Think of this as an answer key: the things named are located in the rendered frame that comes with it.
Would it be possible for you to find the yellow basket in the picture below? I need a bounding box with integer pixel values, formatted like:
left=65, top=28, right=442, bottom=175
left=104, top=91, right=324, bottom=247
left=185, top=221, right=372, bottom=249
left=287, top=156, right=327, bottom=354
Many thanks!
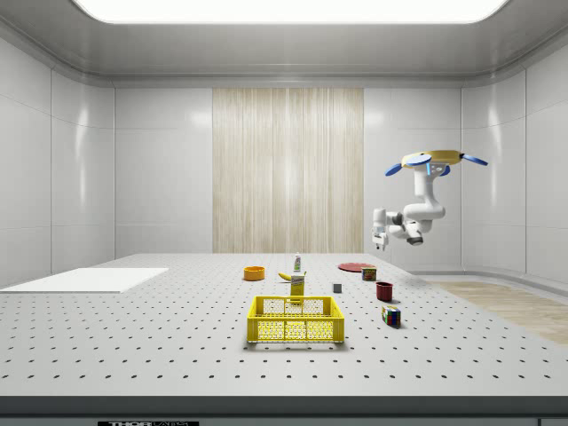
left=246, top=295, right=346, bottom=345

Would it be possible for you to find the drone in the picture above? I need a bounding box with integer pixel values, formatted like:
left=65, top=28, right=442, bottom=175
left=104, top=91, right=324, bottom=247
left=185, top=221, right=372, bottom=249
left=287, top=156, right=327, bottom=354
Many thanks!
left=383, top=149, right=489, bottom=178

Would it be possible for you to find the white board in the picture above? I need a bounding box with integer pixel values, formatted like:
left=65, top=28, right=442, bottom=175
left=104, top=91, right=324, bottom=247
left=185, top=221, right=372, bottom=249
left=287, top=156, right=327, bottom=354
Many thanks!
left=0, top=267, right=170, bottom=294

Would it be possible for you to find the puzzle cube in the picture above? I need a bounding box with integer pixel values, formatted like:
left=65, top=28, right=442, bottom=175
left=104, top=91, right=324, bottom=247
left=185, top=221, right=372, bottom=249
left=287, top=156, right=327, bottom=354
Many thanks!
left=381, top=304, right=402, bottom=329

